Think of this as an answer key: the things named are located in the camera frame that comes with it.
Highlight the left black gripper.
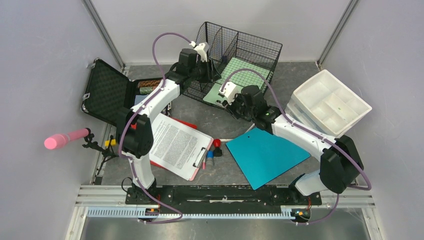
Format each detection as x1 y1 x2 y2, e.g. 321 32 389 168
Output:
190 58 223 85

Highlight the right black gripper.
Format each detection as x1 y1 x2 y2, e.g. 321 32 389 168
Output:
222 90 256 119

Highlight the light green clipboard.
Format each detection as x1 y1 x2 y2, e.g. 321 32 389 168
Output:
202 57 273 107

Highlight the black wire mesh organizer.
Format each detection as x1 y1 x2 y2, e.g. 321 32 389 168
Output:
184 21 283 108

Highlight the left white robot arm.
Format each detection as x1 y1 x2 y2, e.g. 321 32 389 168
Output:
116 43 220 204

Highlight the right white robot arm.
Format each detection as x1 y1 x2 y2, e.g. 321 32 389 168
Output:
219 82 364 204

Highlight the orange black chip stack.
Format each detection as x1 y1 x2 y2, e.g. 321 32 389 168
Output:
137 78 162 88

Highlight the green chip stack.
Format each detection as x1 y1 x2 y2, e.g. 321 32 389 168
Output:
139 86 154 95

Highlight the teal blue clipboard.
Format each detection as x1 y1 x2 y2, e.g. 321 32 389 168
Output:
226 128 311 190

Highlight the red black stamp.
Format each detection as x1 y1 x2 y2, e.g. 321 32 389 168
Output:
212 138 223 157

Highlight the red clipboard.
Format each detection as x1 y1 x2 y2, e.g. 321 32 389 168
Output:
122 113 209 176

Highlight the blue playing card deck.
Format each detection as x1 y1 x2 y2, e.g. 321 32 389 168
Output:
134 95 147 105

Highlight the blue grey small cylinder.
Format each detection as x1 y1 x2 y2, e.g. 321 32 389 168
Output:
205 150 215 166

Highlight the white plastic drawer organizer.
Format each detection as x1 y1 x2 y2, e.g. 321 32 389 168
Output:
285 69 372 138

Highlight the pink clear clipboard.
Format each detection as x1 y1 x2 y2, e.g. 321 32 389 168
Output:
186 137 214 181

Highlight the white printed paper sheet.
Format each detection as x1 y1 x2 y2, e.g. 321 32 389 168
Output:
149 113 211 180

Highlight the black poker chip case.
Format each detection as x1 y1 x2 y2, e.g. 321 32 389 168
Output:
81 58 162 127

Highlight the yellow black connector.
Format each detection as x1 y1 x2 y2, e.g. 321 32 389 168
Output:
104 139 117 148

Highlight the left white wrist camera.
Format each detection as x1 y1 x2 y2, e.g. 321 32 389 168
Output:
189 41 210 62

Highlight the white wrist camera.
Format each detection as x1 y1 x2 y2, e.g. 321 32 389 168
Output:
218 81 240 105
189 41 210 62

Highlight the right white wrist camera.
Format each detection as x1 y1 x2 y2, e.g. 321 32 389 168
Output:
218 81 240 105

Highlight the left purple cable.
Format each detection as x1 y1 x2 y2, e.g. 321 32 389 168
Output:
117 32 194 225

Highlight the purple cable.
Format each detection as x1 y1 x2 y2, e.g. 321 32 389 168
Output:
117 32 194 225
221 68 373 227

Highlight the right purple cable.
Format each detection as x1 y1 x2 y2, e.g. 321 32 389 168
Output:
221 68 373 227

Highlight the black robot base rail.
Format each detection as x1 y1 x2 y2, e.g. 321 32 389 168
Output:
125 184 322 217

